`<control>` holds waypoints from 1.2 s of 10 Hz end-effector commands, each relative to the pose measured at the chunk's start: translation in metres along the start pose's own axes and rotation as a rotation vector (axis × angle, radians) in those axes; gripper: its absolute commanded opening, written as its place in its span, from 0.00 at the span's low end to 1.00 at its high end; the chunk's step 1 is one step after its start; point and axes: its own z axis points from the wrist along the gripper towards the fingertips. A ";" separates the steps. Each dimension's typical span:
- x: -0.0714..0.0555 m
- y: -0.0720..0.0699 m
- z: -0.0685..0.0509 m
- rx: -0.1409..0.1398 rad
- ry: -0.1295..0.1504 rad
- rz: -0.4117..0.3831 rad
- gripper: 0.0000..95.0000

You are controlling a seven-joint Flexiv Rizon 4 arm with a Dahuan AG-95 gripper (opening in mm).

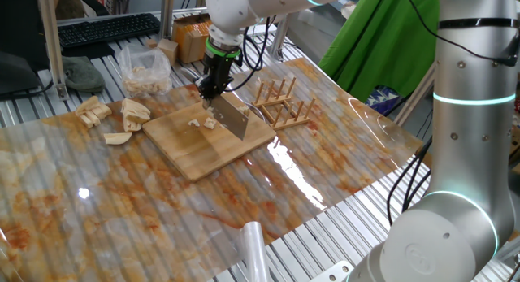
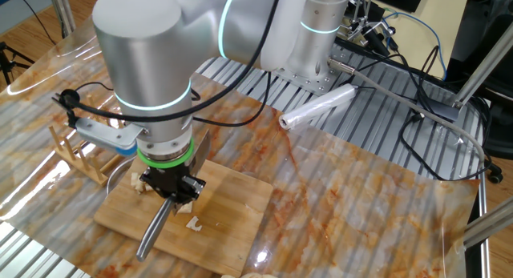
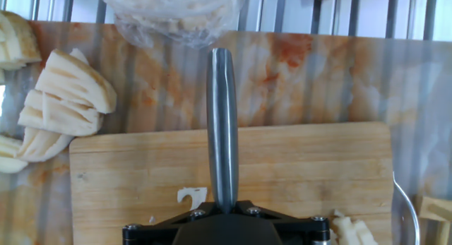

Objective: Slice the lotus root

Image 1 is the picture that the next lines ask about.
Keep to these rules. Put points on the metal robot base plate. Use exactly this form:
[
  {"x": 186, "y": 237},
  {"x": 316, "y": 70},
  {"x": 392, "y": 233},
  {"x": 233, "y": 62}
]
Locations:
[{"x": 333, "y": 274}]

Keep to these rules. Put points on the small wooden cube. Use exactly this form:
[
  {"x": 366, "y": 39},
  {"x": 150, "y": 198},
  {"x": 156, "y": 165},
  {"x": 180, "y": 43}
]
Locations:
[{"x": 151, "y": 43}]

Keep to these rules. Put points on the aluminium frame post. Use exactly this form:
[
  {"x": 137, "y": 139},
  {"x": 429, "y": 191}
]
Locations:
[
  {"x": 416, "y": 95},
  {"x": 50, "y": 38},
  {"x": 166, "y": 14},
  {"x": 280, "y": 38}
]

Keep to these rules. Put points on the steel cleaver knife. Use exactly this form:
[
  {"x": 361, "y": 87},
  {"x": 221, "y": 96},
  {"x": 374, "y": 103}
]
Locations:
[{"x": 231, "y": 119}]

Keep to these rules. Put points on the cut lotus root piece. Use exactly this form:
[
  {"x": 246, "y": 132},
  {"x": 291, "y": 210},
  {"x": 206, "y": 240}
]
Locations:
[
  {"x": 87, "y": 105},
  {"x": 136, "y": 106},
  {"x": 131, "y": 125},
  {"x": 136, "y": 117},
  {"x": 89, "y": 120},
  {"x": 102, "y": 111}
]

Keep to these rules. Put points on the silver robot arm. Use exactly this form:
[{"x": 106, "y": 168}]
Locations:
[{"x": 475, "y": 152}]

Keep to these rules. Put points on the thin cut lotus slices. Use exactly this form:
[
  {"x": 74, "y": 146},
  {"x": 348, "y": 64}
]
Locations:
[{"x": 243, "y": 110}]

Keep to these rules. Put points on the flat lotus root slice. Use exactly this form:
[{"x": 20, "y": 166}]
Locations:
[{"x": 118, "y": 138}]

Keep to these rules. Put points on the metal bowl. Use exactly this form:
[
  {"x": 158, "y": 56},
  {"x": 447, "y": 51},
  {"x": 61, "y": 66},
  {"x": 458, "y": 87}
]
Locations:
[{"x": 256, "y": 109}]

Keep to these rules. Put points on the bamboo cutting board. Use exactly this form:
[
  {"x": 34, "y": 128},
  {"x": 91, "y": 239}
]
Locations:
[{"x": 183, "y": 148}]

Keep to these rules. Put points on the taped cardboard box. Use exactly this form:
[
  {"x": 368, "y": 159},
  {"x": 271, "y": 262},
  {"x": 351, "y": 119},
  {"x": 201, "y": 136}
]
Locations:
[{"x": 189, "y": 40}]

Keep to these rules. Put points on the grey green cloth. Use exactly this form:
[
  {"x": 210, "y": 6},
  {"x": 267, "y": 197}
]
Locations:
[{"x": 83, "y": 75}]

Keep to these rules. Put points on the black keyboard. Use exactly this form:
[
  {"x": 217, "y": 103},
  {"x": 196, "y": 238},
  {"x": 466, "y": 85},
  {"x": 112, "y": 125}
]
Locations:
[{"x": 109, "y": 30}]

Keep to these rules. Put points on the thin lotus slice with holes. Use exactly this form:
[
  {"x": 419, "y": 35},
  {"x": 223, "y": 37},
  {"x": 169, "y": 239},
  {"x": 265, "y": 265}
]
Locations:
[{"x": 194, "y": 122}]

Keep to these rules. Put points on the wooden peg rack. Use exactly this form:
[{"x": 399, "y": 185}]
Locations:
[{"x": 285, "y": 121}]

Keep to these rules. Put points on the wooden block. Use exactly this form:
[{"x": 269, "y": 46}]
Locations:
[{"x": 167, "y": 52}]

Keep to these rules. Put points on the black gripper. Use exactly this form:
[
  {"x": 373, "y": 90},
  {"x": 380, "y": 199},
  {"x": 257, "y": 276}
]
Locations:
[{"x": 219, "y": 72}]

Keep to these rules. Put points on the clear plastic wrap roll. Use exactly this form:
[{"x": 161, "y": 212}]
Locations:
[{"x": 256, "y": 253}]

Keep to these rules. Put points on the plastic bag of lotus pieces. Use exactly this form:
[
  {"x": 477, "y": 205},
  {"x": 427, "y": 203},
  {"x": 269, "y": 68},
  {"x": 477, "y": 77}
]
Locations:
[{"x": 146, "y": 76}]

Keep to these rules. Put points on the blue white patterned item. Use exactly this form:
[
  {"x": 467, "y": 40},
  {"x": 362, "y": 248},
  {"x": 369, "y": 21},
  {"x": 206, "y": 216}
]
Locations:
[{"x": 382, "y": 100}]

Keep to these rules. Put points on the marble pattern plastic sheet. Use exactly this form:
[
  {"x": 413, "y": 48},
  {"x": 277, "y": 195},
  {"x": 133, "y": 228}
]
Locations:
[{"x": 325, "y": 160}]

